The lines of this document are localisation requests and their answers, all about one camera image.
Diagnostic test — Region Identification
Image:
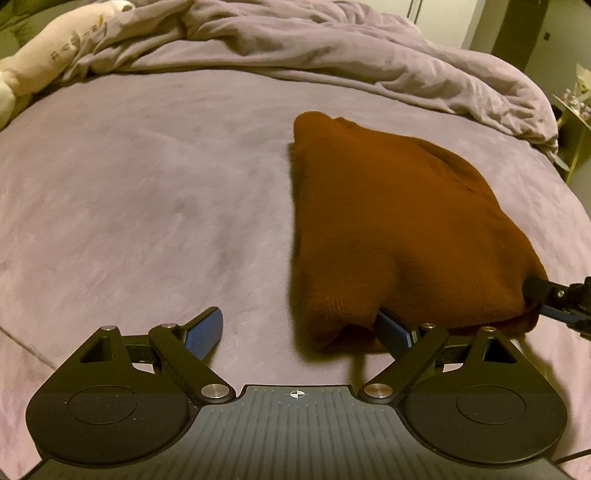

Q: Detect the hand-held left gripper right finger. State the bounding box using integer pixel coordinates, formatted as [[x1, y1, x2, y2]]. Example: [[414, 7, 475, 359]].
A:
[[362, 310, 520, 403]]

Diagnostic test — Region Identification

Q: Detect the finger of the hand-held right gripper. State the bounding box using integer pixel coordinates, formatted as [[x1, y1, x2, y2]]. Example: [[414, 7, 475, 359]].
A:
[[537, 302, 591, 343], [522, 274, 591, 309]]

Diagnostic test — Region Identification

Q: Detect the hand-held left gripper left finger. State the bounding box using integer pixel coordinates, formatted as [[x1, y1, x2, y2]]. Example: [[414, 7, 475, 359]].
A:
[[76, 306, 237, 403]]

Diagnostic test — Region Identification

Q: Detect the rust brown knit cardigan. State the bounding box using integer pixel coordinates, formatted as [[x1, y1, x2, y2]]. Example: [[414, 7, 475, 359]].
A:
[[287, 111, 551, 357]]

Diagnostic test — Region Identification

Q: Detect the lilac bed sheet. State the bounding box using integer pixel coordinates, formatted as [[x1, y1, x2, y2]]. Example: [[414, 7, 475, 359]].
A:
[[0, 69, 591, 480]]

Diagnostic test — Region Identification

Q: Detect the gold side table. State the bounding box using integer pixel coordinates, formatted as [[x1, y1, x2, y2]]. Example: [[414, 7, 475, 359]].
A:
[[551, 92, 591, 184]]

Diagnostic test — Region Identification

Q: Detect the dark doorway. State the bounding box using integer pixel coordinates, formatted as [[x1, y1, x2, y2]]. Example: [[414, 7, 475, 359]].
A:
[[491, 0, 539, 70]]

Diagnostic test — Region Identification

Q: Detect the white wardrobe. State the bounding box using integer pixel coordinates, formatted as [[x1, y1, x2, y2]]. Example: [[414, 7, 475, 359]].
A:
[[406, 0, 482, 51]]

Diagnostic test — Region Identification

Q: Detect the crumpled lilac duvet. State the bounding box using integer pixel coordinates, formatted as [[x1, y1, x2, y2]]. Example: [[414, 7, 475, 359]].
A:
[[60, 0, 562, 163]]

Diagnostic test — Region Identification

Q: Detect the cream plush pillow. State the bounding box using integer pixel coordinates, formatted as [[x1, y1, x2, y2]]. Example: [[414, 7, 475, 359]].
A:
[[0, 0, 136, 127]]

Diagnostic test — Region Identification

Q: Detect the green padded headboard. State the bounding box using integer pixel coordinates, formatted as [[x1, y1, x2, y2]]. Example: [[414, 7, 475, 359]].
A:
[[0, 0, 61, 58]]

